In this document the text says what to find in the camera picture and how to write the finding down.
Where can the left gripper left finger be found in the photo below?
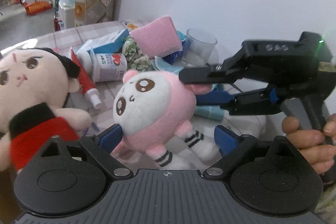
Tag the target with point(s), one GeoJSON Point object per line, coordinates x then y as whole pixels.
{"type": "Point", "coordinates": [99, 147]}

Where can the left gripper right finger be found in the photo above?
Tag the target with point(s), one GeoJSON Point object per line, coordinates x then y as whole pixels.
{"type": "Point", "coordinates": [233, 148]}

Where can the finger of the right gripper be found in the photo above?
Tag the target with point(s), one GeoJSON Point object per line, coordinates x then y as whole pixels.
{"type": "Point", "coordinates": [255, 102]}
{"type": "Point", "coordinates": [231, 70]}

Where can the red white toothpaste tube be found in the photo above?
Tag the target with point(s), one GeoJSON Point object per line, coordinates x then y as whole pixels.
{"type": "Point", "coordinates": [87, 87]}

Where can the pink white round plush toy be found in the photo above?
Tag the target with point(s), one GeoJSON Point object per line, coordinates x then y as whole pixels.
{"type": "Point", "coordinates": [155, 106]}

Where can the white strawberry yogurt cup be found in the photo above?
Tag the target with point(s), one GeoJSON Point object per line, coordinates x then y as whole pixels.
{"type": "Point", "coordinates": [103, 67]}

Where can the black-haired red-clothed plush doll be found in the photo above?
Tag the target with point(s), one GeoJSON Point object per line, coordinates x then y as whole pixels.
{"type": "Point", "coordinates": [35, 86]}

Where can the person's right hand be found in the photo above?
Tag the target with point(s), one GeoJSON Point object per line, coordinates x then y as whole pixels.
{"type": "Point", "coordinates": [308, 142]}

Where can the clear glass cup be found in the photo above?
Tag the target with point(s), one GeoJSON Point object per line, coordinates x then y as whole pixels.
{"type": "Point", "coordinates": [198, 47]}

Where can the pink sponge pad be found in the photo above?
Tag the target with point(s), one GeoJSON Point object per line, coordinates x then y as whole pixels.
{"type": "Point", "coordinates": [158, 38]}

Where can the green white floral cloth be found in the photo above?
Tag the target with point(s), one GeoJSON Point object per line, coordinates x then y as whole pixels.
{"type": "Point", "coordinates": [135, 58]}

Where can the blue white cardboard box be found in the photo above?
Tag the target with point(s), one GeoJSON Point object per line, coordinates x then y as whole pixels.
{"type": "Point", "coordinates": [110, 43]}

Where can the red bottle on floor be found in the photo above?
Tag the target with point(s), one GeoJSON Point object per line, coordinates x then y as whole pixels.
{"type": "Point", "coordinates": [57, 21]}

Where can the white water dispenser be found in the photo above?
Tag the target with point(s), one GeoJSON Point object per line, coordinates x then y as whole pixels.
{"type": "Point", "coordinates": [67, 15]}

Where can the orange bag on floor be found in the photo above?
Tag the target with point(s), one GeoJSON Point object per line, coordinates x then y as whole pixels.
{"type": "Point", "coordinates": [37, 7]}

